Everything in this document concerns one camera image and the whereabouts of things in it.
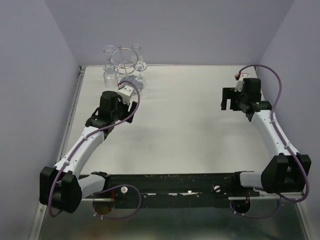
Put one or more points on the back right textured glass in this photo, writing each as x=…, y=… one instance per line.
x=138, y=55

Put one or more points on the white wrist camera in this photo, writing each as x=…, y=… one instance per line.
x=126, y=92
x=239, y=78

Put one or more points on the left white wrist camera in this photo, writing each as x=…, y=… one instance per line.
x=126, y=92

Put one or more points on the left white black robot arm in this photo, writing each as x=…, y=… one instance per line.
x=60, y=187

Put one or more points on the tall stemmed wine glass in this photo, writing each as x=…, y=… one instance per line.
x=139, y=81

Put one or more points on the chrome wine glass rack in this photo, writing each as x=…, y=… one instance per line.
x=122, y=62

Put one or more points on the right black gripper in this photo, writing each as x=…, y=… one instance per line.
x=229, y=93

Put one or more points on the back left wine glass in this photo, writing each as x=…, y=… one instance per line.
x=109, y=49

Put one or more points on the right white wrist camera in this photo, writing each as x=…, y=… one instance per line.
x=239, y=78

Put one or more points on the short textured wine glass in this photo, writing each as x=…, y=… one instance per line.
x=110, y=77

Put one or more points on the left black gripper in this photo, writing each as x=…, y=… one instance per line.
x=126, y=107

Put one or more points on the aluminium rail frame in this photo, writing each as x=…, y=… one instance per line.
x=41, y=209

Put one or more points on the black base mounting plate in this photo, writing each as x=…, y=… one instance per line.
x=162, y=191

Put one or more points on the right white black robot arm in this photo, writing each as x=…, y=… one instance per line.
x=283, y=174

